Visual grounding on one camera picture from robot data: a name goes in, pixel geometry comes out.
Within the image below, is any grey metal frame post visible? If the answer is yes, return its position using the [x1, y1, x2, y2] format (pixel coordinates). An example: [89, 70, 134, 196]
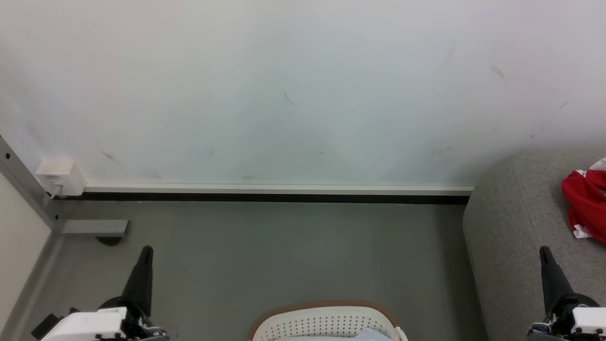
[0, 136, 64, 233]

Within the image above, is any light blue garment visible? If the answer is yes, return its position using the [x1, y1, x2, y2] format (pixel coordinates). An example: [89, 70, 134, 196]
[275, 328, 392, 341]

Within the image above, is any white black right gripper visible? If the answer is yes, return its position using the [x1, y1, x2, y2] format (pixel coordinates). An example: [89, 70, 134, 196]
[527, 245, 606, 341]

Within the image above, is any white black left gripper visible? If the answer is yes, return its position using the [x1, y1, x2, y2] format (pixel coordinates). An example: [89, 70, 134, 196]
[40, 246, 169, 341]

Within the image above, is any grey fabric sofa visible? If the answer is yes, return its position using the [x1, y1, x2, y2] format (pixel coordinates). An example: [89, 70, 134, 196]
[463, 149, 606, 341]

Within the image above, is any grey metal frame foot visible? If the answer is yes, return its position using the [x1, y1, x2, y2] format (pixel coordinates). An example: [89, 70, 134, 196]
[62, 219, 130, 238]

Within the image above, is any white perforated laundry basket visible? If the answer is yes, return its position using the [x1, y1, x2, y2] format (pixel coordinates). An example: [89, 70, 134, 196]
[247, 300, 409, 341]

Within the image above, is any cream partition panel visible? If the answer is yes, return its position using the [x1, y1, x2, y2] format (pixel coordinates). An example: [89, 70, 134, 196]
[0, 173, 53, 327]

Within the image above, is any red and white garment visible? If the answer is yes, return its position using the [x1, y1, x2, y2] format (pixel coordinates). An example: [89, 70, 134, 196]
[561, 158, 606, 245]

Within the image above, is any white black baseboard strip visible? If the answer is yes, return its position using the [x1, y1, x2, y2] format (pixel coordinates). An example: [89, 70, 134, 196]
[83, 184, 475, 206]

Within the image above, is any white wall outlet box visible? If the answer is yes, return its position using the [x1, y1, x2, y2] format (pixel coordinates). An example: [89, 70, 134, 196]
[36, 157, 88, 197]

